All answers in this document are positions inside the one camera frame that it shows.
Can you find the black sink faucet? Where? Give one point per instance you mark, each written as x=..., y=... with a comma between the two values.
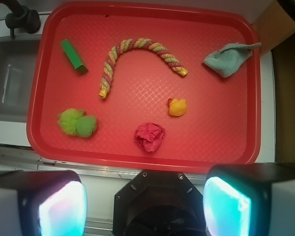
x=21, y=17

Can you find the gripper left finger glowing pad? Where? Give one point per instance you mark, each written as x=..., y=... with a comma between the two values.
x=42, y=203

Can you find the crumpled red paper ball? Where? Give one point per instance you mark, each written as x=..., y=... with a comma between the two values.
x=149, y=136

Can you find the green rectangular block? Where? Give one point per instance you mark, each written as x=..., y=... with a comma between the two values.
x=73, y=57

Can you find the red plastic tray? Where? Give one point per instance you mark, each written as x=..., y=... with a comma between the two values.
x=125, y=84

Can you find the fuzzy green plush toy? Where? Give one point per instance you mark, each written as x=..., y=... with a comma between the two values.
x=74, y=122

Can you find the yellow rubber duck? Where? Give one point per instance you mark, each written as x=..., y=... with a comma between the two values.
x=177, y=107

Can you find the grey toy sink basin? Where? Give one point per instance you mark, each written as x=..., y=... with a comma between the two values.
x=17, y=65

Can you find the grey-green folded cloth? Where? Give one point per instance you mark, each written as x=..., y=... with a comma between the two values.
x=227, y=60

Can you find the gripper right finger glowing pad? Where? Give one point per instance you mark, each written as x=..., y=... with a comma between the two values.
x=250, y=200

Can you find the twisted multicolour rope toy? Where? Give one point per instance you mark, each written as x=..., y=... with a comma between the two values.
x=128, y=45

